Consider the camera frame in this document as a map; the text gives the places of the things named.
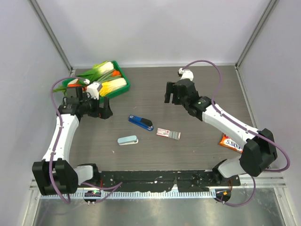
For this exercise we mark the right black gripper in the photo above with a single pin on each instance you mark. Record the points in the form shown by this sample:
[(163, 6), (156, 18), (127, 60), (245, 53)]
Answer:
[(171, 88)]

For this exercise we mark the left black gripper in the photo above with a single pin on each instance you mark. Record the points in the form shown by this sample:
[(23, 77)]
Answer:
[(104, 113)]

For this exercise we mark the blue black stapler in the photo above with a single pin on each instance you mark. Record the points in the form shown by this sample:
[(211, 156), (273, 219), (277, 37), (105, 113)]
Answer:
[(141, 122)]

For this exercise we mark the light blue white stapler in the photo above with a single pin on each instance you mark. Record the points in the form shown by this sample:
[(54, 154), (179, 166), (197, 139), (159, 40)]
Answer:
[(128, 140)]

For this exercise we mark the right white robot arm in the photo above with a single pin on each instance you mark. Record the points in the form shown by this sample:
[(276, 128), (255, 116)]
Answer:
[(258, 152)]

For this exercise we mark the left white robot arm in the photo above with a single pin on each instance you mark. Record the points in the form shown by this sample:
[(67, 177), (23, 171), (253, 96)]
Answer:
[(54, 174)]

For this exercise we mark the large orange carrot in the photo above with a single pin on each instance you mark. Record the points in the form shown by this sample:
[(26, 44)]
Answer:
[(74, 83)]

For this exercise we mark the yellow white napa cabbage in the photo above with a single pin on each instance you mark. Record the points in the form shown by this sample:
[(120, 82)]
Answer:
[(111, 86)]

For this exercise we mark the white green bok choy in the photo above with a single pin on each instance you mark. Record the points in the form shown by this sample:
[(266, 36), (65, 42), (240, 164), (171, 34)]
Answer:
[(98, 70)]

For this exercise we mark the green plastic tray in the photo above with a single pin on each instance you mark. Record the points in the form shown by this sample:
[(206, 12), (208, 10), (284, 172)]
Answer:
[(119, 91)]

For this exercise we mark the green long beans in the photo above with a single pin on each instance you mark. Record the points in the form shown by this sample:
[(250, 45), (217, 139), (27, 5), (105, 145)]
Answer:
[(105, 78)]

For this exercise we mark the small orange carrot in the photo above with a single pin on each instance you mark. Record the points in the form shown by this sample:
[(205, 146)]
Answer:
[(115, 73)]

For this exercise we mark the red white staple box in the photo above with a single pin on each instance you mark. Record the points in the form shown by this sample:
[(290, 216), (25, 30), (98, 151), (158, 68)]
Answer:
[(169, 134)]

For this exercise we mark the orange candy bag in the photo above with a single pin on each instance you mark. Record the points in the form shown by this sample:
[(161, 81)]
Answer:
[(227, 142)]

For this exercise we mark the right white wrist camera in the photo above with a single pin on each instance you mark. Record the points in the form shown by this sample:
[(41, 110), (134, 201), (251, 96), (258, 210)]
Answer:
[(185, 74)]

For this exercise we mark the white slotted cable duct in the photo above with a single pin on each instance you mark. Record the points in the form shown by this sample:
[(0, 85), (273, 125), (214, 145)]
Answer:
[(173, 194)]

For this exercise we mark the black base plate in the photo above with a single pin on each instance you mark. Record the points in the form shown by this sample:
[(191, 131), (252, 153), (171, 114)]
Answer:
[(164, 180)]

